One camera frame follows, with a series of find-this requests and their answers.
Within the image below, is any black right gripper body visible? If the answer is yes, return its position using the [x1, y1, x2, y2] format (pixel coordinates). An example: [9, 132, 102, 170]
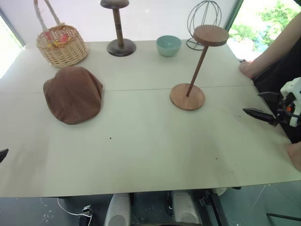
[276, 93, 296, 125]

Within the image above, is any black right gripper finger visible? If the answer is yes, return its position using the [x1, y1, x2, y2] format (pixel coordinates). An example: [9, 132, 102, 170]
[257, 92, 282, 102]
[242, 108, 279, 126]

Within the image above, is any light wooden hat stand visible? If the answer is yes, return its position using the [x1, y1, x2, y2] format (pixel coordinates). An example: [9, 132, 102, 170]
[170, 24, 230, 111]

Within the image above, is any brown cap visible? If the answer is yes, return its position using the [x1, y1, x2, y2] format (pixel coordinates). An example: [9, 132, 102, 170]
[43, 66, 104, 125]

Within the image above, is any dark wooden hat stand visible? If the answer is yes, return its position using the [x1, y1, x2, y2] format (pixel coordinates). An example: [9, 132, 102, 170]
[100, 0, 137, 57]

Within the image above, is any person's right hand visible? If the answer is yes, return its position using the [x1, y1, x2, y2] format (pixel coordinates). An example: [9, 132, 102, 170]
[239, 60, 268, 79]

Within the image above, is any person's left hand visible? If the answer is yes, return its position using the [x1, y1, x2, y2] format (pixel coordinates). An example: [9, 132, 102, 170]
[285, 141, 301, 172]

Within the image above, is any person's black clothing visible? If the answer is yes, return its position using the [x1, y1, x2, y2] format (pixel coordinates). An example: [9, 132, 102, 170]
[252, 42, 301, 145]

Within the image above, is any black metal table leg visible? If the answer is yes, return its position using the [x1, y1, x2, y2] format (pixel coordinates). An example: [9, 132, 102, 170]
[199, 190, 228, 226]

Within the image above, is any teal ceramic bowl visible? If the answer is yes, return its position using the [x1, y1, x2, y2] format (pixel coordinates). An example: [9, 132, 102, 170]
[156, 35, 182, 57]

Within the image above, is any silver robot right leg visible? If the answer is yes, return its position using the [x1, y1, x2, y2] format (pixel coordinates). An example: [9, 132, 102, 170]
[170, 190, 203, 226]

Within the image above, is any silver robot leg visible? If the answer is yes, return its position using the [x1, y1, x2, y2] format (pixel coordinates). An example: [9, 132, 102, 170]
[104, 193, 131, 226]
[170, 190, 203, 226]

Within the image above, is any silver robot left leg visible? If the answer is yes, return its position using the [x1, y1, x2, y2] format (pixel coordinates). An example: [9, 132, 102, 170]
[104, 193, 131, 226]

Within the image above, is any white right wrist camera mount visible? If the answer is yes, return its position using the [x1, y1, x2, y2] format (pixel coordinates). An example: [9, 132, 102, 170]
[279, 77, 301, 129]

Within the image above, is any white cable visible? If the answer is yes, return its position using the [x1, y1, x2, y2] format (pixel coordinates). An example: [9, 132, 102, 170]
[57, 197, 93, 218]

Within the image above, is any green window frame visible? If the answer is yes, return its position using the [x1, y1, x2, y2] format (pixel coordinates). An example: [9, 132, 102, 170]
[0, 7, 26, 49]
[225, 0, 245, 32]

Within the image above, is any wire head form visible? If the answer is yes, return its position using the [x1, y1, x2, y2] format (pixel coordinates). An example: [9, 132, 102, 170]
[186, 0, 222, 51]

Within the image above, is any wicker basket with handle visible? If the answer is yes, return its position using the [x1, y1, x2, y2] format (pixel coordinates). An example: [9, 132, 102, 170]
[33, 0, 88, 68]

